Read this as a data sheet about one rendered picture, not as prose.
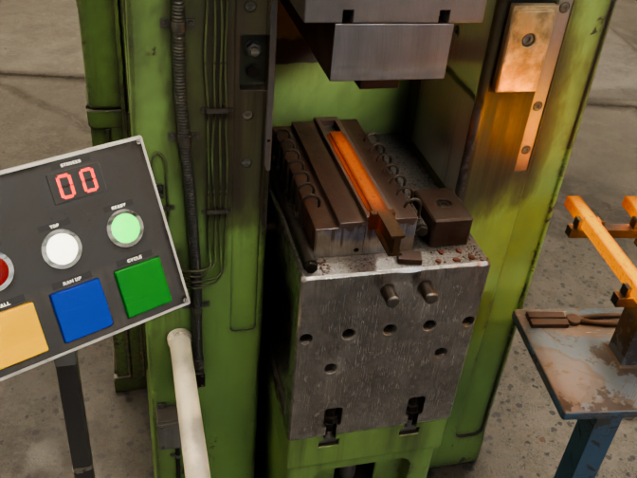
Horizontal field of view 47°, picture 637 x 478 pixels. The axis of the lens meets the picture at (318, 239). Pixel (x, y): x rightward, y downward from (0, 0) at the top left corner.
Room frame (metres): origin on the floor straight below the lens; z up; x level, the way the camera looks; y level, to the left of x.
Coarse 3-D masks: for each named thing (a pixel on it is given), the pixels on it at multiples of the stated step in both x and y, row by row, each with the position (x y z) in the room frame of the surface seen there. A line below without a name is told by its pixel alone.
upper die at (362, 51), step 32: (288, 0) 1.44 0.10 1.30; (320, 32) 1.20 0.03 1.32; (352, 32) 1.13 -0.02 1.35; (384, 32) 1.15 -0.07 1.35; (416, 32) 1.16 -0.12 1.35; (448, 32) 1.18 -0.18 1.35; (320, 64) 1.18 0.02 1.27; (352, 64) 1.13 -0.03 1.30; (384, 64) 1.15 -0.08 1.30; (416, 64) 1.17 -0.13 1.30
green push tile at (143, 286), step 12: (144, 264) 0.90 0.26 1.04; (156, 264) 0.91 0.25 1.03; (120, 276) 0.87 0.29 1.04; (132, 276) 0.87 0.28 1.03; (144, 276) 0.88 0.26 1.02; (156, 276) 0.90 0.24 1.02; (120, 288) 0.86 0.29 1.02; (132, 288) 0.86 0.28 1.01; (144, 288) 0.87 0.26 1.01; (156, 288) 0.88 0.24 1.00; (168, 288) 0.89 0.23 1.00; (132, 300) 0.85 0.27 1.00; (144, 300) 0.86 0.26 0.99; (156, 300) 0.87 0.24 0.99; (168, 300) 0.88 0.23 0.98; (132, 312) 0.84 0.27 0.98
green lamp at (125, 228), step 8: (120, 216) 0.92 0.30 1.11; (128, 216) 0.93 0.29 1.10; (112, 224) 0.91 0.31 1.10; (120, 224) 0.91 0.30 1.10; (128, 224) 0.92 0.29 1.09; (136, 224) 0.93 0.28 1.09; (112, 232) 0.90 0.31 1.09; (120, 232) 0.91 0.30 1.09; (128, 232) 0.91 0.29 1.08; (136, 232) 0.92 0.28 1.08; (120, 240) 0.90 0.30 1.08; (128, 240) 0.91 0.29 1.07
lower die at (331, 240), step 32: (288, 128) 1.52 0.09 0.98; (320, 128) 1.50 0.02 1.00; (352, 128) 1.53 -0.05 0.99; (288, 160) 1.37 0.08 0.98; (320, 160) 1.37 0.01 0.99; (320, 192) 1.26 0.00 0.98; (352, 192) 1.25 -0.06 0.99; (384, 192) 1.26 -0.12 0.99; (320, 224) 1.14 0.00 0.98; (352, 224) 1.14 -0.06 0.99; (416, 224) 1.18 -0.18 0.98; (320, 256) 1.13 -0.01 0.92
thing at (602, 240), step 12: (564, 204) 1.32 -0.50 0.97; (576, 204) 1.29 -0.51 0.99; (588, 216) 1.24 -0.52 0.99; (588, 228) 1.21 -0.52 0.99; (600, 228) 1.20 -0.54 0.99; (600, 240) 1.16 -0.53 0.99; (612, 240) 1.17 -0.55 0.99; (600, 252) 1.15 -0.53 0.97; (612, 252) 1.12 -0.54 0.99; (624, 252) 1.13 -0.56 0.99; (612, 264) 1.10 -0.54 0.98; (624, 264) 1.09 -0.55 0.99; (624, 276) 1.06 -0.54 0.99; (636, 276) 1.06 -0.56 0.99; (636, 288) 1.02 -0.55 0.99; (636, 300) 1.01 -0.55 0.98
